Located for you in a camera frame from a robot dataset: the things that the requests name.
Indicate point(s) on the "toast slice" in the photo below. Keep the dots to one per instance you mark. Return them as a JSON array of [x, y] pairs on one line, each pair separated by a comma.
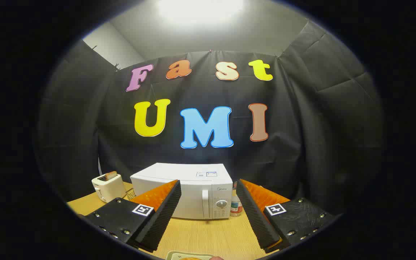
[[111, 175]]

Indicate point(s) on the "clear plastic bottle red cap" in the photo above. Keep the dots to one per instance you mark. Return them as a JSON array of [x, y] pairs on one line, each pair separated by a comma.
[[234, 206]]

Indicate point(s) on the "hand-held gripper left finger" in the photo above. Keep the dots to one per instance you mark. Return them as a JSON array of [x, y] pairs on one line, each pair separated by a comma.
[[161, 224]]

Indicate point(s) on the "golden bread roll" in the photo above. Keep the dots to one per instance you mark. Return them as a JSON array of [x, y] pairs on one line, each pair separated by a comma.
[[193, 258]]

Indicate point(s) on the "white plate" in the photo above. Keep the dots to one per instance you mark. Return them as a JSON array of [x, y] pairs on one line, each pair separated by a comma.
[[173, 255]]

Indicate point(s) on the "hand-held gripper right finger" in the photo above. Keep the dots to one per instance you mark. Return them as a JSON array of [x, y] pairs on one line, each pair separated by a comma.
[[256, 220]]

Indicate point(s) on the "white microwave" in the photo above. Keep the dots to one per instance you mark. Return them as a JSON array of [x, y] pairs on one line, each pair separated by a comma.
[[193, 177]]

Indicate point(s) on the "cream toaster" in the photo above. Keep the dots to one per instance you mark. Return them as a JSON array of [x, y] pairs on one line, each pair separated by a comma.
[[108, 188]]

